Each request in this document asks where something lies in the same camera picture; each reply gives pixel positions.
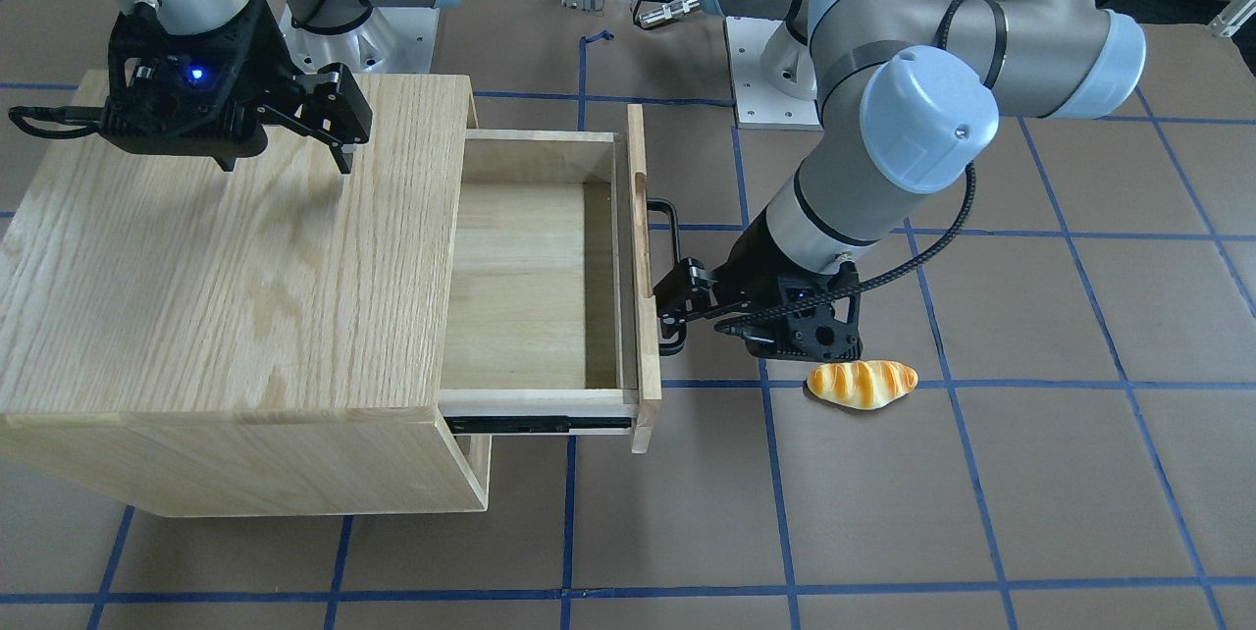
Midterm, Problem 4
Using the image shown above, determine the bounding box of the black gripper body over cabinet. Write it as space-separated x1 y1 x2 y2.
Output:
98 0 295 171

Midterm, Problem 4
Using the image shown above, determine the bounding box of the black gripper body at drawer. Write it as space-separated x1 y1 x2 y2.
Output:
713 262 863 361

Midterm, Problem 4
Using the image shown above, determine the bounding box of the wooden drawer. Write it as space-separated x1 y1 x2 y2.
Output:
440 104 662 454

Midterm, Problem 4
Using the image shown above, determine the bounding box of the wooden drawer cabinet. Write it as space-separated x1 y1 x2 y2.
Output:
1 75 489 517

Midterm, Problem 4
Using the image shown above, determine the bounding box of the yellow toy bread loaf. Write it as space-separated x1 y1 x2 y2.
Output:
805 360 919 410

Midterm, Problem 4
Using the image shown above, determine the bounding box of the black drawer handle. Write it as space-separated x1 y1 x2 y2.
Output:
646 200 685 356

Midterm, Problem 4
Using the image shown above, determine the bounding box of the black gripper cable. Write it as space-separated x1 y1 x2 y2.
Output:
713 0 1012 335

